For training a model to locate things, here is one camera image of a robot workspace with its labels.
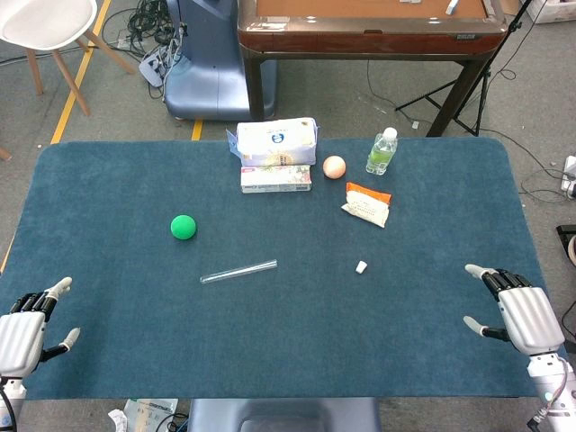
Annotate clear plastic document bag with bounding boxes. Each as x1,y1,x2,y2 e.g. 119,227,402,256
107,398,188,432

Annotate peach coloured ball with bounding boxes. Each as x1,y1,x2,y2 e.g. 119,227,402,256
322,155,347,180

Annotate brown mahjong table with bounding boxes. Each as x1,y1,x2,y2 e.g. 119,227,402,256
237,0,509,138

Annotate black flat device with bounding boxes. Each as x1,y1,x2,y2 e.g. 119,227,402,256
556,224,576,258

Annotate green label water bottle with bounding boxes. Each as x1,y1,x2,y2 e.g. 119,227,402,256
364,127,399,176

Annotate cardboard box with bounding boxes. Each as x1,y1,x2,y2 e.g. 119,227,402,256
526,0,576,24

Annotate green foam ball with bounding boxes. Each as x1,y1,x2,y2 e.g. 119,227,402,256
169,214,198,243

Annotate white chair wooden legs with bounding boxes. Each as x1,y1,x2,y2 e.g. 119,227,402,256
0,0,138,117

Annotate white floor power strip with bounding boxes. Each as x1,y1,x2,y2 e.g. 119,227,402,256
138,47,172,86

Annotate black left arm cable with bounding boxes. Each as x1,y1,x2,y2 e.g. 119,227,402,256
0,389,19,432

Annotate black floor cable bundle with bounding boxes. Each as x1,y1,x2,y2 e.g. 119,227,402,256
102,0,185,59

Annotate blue grey robot torso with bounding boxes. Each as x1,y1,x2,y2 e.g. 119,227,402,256
186,398,383,432

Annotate orange white snack packet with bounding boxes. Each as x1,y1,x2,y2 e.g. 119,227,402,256
340,181,392,230

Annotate white lavender tissue pack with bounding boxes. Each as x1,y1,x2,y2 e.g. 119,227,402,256
226,117,321,167

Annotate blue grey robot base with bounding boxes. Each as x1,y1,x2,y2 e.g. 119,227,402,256
164,0,278,122

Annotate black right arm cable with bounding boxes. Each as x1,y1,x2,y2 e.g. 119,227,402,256
526,357,576,428

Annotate white toothpaste box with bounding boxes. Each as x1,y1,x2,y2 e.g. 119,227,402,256
240,164,313,194

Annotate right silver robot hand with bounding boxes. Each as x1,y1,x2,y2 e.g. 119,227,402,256
463,264,566,357

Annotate transparent glass test tube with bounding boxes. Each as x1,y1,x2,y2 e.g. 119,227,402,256
200,258,278,285

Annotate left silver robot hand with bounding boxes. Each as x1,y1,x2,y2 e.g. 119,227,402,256
0,276,81,377

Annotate blue carpet table mat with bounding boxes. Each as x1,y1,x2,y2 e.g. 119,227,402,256
0,137,563,401

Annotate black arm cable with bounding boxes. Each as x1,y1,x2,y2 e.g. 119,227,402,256
526,357,576,428
0,389,19,432

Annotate black tripod stand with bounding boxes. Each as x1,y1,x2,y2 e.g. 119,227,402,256
394,0,541,138

